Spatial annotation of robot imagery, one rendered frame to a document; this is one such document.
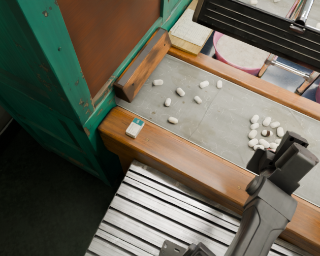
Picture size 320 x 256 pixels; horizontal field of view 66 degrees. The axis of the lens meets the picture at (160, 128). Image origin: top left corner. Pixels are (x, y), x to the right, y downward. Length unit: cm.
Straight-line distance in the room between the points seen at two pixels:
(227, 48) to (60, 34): 75
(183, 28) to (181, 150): 53
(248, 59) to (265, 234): 78
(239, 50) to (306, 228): 69
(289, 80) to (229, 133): 42
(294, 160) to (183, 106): 47
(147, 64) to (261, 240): 63
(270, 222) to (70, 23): 53
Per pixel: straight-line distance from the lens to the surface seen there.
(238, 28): 68
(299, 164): 54
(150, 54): 88
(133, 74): 82
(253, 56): 113
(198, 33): 108
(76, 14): 58
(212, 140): 85
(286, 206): 51
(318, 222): 87
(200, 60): 100
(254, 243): 45
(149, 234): 82
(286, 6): 141
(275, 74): 118
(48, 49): 53
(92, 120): 79
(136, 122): 80
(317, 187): 93
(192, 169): 77
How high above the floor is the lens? 149
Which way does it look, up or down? 63 degrees down
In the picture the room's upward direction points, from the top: 5 degrees clockwise
